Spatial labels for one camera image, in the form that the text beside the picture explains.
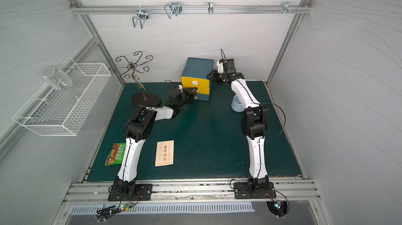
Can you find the metal bracket hook right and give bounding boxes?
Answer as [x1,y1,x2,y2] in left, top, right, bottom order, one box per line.
[272,2,299,15]

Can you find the clear glass cup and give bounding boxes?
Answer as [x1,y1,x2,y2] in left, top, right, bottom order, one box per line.
[42,67,73,91]

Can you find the metal wire hook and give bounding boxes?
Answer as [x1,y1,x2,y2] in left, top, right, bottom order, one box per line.
[164,2,183,19]

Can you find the small metal clip hook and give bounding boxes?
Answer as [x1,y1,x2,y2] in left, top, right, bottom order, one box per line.
[207,2,214,15]

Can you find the green mat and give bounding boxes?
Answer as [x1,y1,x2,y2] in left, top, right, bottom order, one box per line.
[87,82,302,182]

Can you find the left controller board wires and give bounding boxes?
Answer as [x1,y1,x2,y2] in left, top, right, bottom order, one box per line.
[95,190,141,222]

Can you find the right controller board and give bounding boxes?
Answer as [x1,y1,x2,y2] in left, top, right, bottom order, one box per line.
[265,190,290,218]

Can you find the aluminium front rail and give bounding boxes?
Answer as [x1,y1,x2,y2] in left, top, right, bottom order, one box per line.
[62,177,321,205]

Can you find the beige postcard with calligraphy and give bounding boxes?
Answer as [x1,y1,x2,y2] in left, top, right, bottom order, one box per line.
[155,140,174,167]

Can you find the brown metal jewelry stand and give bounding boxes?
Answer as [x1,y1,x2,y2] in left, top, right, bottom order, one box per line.
[108,51,161,107]

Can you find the green red snack packet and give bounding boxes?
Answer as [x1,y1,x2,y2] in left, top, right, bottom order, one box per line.
[105,143,126,166]

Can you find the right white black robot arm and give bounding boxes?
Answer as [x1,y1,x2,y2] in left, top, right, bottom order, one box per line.
[207,70,270,195]

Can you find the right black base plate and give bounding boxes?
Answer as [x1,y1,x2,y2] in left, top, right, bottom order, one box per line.
[233,182,276,199]

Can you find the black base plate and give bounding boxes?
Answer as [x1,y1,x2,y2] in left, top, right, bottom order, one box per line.
[233,182,276,199]
[107,184,152,202]

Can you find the teal drawer cabinet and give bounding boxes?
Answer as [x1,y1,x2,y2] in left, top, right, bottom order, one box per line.
[181,57,214,102]

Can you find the metal double hook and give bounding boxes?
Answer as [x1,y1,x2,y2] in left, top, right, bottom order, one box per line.
[132,7,149,29]

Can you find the aluminium crossbar rail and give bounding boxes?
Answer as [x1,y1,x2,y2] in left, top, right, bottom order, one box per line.
[70,4,313,15]

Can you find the light blue mug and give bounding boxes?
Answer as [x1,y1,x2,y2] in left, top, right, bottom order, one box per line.
[231,95,244,113]

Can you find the white wire basket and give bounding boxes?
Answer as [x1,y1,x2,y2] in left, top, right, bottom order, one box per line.
[12,57,111,136]

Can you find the white vent strip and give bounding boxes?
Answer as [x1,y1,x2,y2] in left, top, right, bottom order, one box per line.
[70,202,255,216]

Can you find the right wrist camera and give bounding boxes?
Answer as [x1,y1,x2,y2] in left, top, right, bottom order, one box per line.
[217,59,237,74]

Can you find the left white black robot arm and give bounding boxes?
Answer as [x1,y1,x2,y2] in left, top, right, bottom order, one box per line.
[111,86,198,200]

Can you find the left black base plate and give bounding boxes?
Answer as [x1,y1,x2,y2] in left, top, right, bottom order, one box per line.
[107,184,152,202]

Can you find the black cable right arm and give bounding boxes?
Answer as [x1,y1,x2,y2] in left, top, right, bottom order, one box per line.
[260,102,287,138]

